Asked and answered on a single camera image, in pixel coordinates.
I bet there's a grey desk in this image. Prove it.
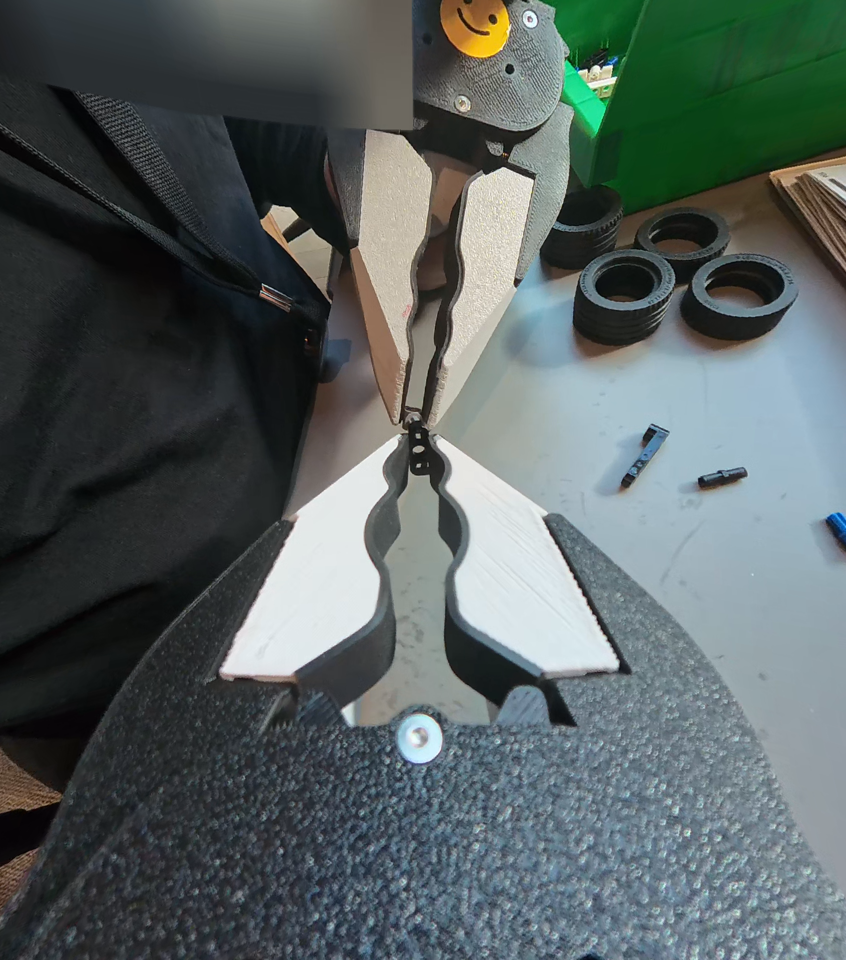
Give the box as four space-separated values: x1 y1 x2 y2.
284 133 846 960

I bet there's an open instruction booklet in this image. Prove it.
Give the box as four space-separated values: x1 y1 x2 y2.
770 159 846 350

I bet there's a person's black clothing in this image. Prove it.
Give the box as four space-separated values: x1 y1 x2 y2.
0 66 334 751

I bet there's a person's left hand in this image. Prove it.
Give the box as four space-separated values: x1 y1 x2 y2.
414 171 474 299

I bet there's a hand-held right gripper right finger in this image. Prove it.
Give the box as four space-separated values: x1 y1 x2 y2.
432 438 624 712

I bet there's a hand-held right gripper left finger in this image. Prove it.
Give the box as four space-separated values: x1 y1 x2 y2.
219 435 406 702

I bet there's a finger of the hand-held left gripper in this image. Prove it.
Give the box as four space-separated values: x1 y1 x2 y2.
425 165 538 427
350 129 434 429

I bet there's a black thin toy liftarm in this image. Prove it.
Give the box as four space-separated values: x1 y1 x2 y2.
620 423 671 490

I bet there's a pile of small toy parts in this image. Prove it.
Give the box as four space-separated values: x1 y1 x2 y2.
567 41 628 102

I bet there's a green plastic bin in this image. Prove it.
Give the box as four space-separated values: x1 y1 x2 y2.
561 0 846 216

